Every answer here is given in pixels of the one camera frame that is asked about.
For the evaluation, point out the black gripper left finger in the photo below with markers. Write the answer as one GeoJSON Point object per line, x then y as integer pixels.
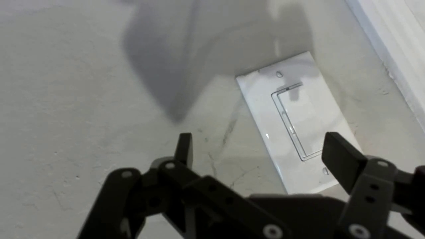
{"type": "Point", "coordinates": [199, 207]}

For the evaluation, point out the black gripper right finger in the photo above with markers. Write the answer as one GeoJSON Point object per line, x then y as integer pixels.
{"type": "Point", "coordinates": [377, 187]}

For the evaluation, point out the white wall light switch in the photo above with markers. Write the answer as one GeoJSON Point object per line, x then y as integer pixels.
{"type": "Point", "coordinates": [294, 109]}

